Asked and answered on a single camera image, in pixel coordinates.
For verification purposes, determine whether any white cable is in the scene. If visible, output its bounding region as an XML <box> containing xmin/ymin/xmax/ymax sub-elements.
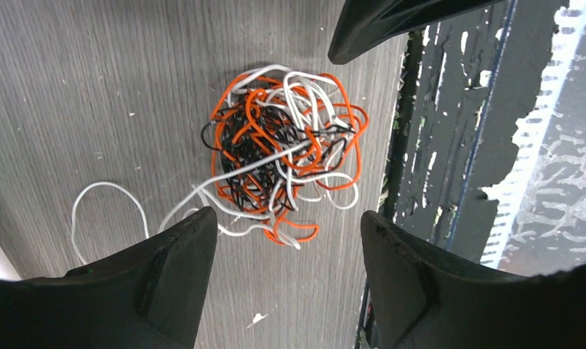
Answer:
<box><xmin>71</xmin><ymin>140</ymin><xmax>313</xmax><ymax>266</ymax></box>

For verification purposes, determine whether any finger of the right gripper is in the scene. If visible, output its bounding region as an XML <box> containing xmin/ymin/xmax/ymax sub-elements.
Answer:
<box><xmin>328</xmin><ymin>0</ymin><xmax>496</xmax><ymax>65</ymax></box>

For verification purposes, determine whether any cable bundle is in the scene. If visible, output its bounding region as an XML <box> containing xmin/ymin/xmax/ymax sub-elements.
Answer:
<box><xmin>200</xmin><ymin>64</ymin><xmax>370</xmax><ymax>250</ymax></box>

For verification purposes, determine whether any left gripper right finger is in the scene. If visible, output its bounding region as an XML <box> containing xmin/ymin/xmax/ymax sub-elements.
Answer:
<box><xmin>361</xmin><ymin>211</ymin><xmax>586</xmax><ymax>348</ymax></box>

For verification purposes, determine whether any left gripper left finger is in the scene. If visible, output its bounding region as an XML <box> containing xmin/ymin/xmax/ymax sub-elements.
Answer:
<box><xmin>0</xmin><ymin>206</ymin><xmax>217</xmax><ymax>348</ymax></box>

